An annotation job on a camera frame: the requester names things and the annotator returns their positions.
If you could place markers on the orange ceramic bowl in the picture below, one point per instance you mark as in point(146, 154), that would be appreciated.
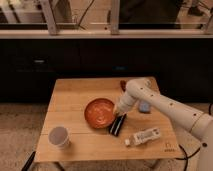
point(99, 113)

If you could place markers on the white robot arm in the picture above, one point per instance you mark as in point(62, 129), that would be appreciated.
point(197, 123)

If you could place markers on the small blue object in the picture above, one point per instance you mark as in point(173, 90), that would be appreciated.
point(144, 107)

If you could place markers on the clear plastic bottle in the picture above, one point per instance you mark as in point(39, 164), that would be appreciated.
point(141, 137)

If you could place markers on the black low cabinet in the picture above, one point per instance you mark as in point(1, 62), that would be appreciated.
point(29, 68)

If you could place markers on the white paper cup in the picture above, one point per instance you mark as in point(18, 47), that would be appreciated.
point(59, 137)

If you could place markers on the metal frame post middle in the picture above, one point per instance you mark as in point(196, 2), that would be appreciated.
point(114, 17)

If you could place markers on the wooden table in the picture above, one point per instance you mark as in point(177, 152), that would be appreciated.
point(66, 108)

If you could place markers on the metal frame post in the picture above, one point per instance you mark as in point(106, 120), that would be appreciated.
point(49, 16)
point(114, 17)

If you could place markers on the metal frame post left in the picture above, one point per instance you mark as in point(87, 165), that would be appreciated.
point(49, 16)

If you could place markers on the black white striped box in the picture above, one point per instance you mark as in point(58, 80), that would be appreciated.
point(115, 127)

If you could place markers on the black table leg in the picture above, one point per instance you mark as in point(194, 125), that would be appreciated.
point(29, 162)

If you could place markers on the small red object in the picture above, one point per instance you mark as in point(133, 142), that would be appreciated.
point(123, 85)

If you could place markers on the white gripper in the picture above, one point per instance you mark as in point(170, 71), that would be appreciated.
point(124, 104)

